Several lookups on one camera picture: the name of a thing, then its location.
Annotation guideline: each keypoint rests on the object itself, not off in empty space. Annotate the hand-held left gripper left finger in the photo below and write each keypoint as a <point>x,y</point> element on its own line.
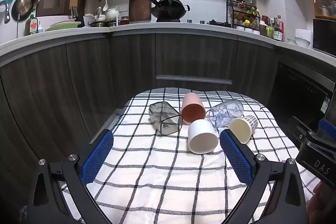
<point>97,157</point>

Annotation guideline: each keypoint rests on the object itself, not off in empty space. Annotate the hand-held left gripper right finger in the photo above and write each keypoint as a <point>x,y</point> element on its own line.
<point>236,158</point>

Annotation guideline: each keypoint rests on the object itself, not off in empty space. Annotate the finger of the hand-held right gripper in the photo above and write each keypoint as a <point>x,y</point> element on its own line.
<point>328,128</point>

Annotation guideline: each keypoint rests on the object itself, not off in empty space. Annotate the white cup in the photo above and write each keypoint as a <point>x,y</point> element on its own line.
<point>202,136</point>

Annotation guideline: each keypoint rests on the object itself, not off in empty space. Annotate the cream checked paper cup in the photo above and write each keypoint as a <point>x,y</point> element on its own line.
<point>241,128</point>

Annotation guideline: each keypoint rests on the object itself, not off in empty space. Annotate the pink cup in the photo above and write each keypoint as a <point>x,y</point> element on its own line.
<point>193,109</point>

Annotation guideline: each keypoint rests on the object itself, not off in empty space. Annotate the grey transparent square cup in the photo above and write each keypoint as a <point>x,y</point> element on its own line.
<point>164,119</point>

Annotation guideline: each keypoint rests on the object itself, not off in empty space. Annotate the person's right hand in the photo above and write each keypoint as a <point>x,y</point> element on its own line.
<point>321,203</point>

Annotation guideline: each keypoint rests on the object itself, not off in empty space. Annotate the clear plastic bottle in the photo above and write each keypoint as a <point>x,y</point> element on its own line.
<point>225,112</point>

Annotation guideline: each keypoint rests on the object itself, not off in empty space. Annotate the black built-in dishwasher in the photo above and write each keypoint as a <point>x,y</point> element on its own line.
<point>296,92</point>

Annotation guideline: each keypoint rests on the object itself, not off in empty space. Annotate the black white checked tablecloth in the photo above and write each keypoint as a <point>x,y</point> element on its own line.
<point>157,174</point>

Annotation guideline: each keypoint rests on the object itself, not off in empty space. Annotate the black microwave oven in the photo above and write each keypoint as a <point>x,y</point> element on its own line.
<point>325,36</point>

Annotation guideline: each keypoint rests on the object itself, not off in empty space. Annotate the stack of white bowls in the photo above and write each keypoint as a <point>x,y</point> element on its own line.
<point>304,37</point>

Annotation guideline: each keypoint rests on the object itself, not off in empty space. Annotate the dark wood base cabinets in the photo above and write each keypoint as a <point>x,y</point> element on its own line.
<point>131,61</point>

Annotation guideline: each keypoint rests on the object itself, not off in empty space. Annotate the group of condiment bottles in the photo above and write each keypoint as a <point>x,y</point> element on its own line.
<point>273,28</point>

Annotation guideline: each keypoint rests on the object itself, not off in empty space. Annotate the wooden glass-door cabinet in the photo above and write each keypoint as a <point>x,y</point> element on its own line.
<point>321,1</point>

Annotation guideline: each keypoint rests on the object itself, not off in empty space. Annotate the green plastic basin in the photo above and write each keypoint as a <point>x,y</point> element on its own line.
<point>63,26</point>

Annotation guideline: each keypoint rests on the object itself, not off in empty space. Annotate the white teapot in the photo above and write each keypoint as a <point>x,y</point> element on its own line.
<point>113,14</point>

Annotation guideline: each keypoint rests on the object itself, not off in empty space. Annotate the green dish soap bottle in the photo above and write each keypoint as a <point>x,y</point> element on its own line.
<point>31,26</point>

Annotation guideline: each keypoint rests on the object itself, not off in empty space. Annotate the black knife block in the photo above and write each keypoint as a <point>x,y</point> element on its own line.
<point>74,12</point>

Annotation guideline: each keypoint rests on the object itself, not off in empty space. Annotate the white ladle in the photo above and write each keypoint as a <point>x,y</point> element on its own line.
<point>105,5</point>

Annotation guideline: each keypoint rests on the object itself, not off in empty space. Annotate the dark wooden cutting board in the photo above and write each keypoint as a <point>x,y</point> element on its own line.
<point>139,6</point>

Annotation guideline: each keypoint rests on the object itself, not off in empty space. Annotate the black wok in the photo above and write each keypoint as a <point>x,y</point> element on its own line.
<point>169,8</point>

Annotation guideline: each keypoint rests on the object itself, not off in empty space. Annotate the hanging frying pan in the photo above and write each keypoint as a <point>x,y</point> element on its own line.
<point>22,7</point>

